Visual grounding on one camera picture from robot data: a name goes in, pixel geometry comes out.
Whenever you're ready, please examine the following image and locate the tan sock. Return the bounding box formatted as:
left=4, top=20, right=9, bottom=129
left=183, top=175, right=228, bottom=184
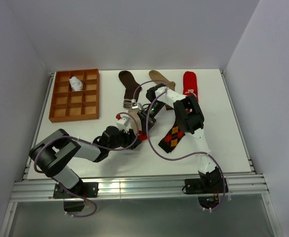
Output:
left=146, top=70, right=176, bottom=110

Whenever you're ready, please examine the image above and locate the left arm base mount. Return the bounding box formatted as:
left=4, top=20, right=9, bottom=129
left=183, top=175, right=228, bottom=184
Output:
left=52, top=181, right=99, bottom=213

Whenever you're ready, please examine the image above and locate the aluminium rail frame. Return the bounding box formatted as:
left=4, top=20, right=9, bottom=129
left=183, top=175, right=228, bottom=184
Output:
left=0, top=70, right=283, bottom=237

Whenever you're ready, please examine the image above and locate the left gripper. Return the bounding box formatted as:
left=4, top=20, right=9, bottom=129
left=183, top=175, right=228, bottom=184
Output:
left=108, top=126, right=141, bottom=151

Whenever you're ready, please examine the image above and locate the white sock with black stripes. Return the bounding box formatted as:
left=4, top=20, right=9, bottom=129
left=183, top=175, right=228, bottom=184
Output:
left=69, top=77, right=83, bottom=91

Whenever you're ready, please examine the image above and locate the dark brown sock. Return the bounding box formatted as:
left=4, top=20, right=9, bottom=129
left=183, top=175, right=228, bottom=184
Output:
left=118, top=71, right=142, bottom=110

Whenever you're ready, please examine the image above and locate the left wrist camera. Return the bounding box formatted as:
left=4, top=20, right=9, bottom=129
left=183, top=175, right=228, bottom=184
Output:
left=116, top=115, right=131, bottom=132

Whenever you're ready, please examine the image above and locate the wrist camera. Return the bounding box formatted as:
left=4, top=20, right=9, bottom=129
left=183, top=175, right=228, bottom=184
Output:
left=116, top=115, right=131, bottom=132
left=131, top=99, right=141, bottom=110

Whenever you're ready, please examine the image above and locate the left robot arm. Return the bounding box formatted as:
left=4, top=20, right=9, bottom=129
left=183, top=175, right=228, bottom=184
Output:
left=29, top=126, right=141, bottom=197

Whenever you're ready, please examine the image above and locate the beige and red reindeer sock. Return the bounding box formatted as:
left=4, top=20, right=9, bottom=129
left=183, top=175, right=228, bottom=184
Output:
left=128, top=108, right=147, bottom=141

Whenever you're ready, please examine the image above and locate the black orange argyle sock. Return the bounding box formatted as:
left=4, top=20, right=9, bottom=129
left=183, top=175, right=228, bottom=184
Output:
left=158, top=122, right=185, bottom=153

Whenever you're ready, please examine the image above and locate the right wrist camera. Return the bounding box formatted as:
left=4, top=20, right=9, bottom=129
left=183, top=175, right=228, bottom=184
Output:
left=131, top=99, right=141, bottom=110

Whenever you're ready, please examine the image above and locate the orange compartment tray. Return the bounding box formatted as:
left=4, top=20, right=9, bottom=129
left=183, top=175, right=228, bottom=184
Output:
left=49, top=69, right=100, bottom=123

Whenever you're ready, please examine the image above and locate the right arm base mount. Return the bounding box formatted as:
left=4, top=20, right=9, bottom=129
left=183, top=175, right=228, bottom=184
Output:
left=182, top=178, right=229, bottom=211

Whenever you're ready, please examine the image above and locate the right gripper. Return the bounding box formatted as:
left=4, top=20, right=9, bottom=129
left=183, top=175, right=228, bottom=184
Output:
left=137, top=101, right=165, bottom=136

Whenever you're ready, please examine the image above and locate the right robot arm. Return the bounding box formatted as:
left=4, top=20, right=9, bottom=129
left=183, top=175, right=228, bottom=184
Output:
left=137, top=83, right=224, bottom=193

